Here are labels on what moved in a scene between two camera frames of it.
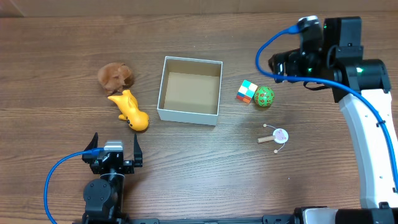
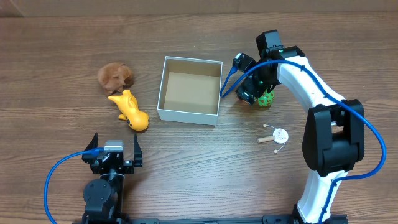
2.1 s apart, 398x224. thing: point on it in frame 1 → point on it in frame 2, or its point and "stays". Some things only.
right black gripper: (286, 66) → (249, 94)
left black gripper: (114, 165) stays
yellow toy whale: (128, 103) stays
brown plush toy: (114, 76) stays
